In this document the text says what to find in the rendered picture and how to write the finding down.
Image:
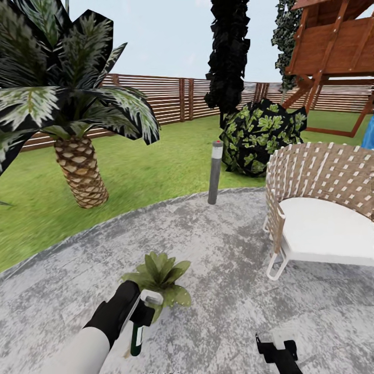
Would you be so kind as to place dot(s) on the garden chair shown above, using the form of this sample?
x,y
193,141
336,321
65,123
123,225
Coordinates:
x,y
320,202

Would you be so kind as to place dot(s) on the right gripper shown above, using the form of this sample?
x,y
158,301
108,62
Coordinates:
x,y
272,355

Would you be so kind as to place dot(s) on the insectifuge atomizer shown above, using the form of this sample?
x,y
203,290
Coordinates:
x,y
136,341

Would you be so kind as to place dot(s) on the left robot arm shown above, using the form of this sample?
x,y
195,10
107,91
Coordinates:
x,y
87,351

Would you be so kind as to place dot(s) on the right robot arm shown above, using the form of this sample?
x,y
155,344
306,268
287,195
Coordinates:
x,y
282,351

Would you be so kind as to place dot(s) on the pot plant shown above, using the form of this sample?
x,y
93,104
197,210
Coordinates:
x,y
159,274

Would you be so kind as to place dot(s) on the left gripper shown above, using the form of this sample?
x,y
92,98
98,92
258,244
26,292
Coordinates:
x,y
144,317

